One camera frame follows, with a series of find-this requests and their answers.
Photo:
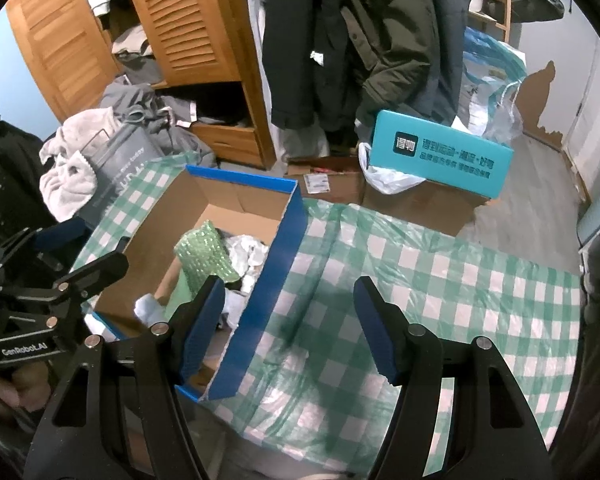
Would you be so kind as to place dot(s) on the hanging dark jackets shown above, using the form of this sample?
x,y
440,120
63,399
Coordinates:
x,y
337,62

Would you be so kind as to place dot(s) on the grey hoodie pile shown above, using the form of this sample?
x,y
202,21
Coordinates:
x,y
166,119

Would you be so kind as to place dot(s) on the light green cloth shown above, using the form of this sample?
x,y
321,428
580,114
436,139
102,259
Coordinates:
x,y
179,291

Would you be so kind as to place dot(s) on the blue white plastic bag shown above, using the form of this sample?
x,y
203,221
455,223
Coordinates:
x,y
493,73

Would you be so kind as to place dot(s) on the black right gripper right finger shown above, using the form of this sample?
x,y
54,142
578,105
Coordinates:
x,y
404,353

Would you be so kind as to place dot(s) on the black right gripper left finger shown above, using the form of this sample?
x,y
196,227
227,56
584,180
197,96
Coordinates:
x,y
171,352

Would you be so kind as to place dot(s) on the white cloth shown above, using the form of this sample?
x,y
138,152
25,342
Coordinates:
x,y
242,259

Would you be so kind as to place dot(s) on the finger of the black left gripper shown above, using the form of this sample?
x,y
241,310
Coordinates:
x,y
41,256
82,284

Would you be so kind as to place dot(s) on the grey sock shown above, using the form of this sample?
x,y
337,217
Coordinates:
x,y
148,310

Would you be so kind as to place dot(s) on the brown cardboard box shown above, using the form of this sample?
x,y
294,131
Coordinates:
x,y
432,205

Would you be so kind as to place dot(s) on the teal printed box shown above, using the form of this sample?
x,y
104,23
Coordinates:
x,y
439,153

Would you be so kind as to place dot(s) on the person's left hand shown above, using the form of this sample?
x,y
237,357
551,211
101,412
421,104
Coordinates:
x,y
28,389

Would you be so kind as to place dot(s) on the small labelled cardboard box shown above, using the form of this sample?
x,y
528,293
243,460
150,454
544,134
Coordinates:
x,y
336,179

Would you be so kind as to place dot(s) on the grey paper shopping bag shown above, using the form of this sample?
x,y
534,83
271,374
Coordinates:
x,y
115,164

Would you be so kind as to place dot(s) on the blue cardboard box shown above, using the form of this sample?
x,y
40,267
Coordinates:
x,y
186,223

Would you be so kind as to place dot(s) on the white fluffy garment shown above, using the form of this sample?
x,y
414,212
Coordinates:
x,y
71,180

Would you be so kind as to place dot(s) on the green patterned cloth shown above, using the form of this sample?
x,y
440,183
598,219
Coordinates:
x,y
202,253

